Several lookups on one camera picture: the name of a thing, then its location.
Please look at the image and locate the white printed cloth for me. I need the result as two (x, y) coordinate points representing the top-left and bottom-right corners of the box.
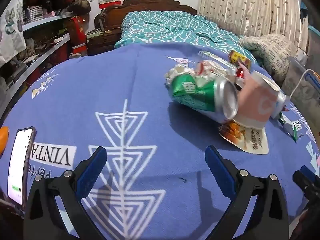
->
(0, 0), (27, 65)

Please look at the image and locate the smartphone with lit screen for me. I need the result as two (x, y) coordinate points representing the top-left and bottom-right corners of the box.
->
(7, 127), (37, 205)

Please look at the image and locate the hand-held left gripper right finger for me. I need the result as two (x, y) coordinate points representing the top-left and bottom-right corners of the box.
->
(204, 145), (290, 240)

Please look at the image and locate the carved wooden headboard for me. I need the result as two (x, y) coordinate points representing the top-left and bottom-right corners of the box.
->
(94, 0), (198, 55)

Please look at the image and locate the red bag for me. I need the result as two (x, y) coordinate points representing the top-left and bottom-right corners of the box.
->
(67, 15), (88, 57)

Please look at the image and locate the clear plastic bottle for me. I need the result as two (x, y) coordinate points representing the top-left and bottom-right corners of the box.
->
(196, 51), (240, 80)

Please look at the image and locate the red yellow small box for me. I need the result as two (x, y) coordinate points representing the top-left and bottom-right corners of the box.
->
(229, 50), (252, 68)

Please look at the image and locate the brown bag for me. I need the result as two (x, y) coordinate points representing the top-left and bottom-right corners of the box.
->
(66, 0), (92, 14)

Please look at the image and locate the green white snack packet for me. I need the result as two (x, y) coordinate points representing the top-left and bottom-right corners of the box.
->
(277, 112), (304, 142)

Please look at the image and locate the pink paper cup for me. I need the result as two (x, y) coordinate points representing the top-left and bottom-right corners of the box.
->
(234, 71), (282, 128)

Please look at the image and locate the white cable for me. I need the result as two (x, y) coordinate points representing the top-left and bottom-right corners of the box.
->
(290, 69), (317, 98)

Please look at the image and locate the grey wall shelf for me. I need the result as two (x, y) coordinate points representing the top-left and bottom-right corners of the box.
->
(0, 12), (73, 120)

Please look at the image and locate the beige leaf print curtain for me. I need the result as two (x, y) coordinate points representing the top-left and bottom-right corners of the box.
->
(197, 0), (308, 48)

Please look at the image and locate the orange round object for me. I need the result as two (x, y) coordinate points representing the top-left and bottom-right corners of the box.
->
(0, 127), (10, 155)

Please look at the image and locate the silver drink can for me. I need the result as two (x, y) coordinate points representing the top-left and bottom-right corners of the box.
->
(271, 90), (287, 119)

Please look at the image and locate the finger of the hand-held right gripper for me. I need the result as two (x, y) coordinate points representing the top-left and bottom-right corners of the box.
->
(292, 165), (320, 198)

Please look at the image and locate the teal patterned quilt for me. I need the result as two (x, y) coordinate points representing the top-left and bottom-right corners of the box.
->
(114, 10), (258, 65)

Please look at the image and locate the grey patterned pillow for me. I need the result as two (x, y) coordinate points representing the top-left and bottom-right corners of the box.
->
(239, 33), (298, 80)

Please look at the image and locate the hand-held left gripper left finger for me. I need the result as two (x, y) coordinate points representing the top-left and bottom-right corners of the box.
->
(23, 146), (108, 240)

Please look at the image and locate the crushed green drink can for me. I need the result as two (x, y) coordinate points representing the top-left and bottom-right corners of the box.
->
(169, 74), (239, 124)

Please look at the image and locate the blue printed blanket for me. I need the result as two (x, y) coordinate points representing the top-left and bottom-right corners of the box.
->
(0, 42), (320, 240)

